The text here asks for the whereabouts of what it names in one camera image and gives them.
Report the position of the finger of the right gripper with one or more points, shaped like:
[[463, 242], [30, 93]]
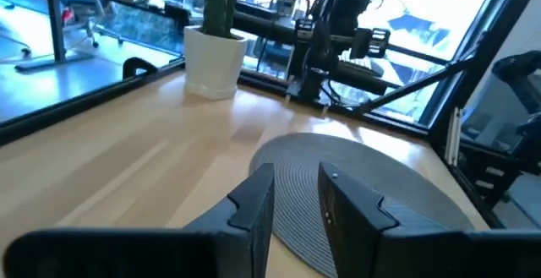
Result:
[[378, 42], [304, 32]]

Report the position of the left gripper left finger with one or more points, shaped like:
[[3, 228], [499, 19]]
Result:
[[245, 227]]

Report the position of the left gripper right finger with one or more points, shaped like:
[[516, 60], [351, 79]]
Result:
[[355, 227]]

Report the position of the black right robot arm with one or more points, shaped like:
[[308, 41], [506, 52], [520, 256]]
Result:
[[359, 79]]

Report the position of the large dark round plate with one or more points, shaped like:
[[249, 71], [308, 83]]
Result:
[[359, 155]]

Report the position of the green cactus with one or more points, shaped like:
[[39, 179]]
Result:
[[215, 3]]

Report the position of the white plant pot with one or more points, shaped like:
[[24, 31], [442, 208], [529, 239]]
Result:
[[211, 67]]

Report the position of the black chair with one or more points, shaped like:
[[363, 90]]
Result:
[[515, 64]]

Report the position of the grey office chair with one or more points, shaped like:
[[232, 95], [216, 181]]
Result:
[[91, 28]]

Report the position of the black frame hook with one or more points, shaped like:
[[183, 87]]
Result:
[[139, 60]]

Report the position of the black aluminium table frame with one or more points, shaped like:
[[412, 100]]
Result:
[[84, 100]]

